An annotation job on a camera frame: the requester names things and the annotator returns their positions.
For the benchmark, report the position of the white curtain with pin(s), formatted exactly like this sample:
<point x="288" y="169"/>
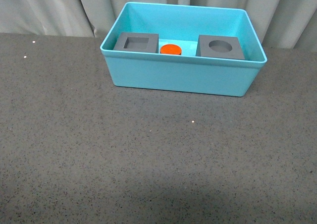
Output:
<point x="278" y="23"/>

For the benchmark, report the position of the gray cube square hole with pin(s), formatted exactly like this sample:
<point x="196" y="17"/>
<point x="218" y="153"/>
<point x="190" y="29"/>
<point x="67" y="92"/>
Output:
<point x="137" y="42"/>

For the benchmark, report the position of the blue plastic box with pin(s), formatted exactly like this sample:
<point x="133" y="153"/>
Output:
<point x="182" y="25"/>

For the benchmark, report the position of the orange cylinder white numbers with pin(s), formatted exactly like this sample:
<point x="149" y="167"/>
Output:
<point x="171" y="49"/>

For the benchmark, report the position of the gray cube round hole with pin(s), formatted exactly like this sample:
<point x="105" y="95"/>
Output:
<point x="219" y="47"/>

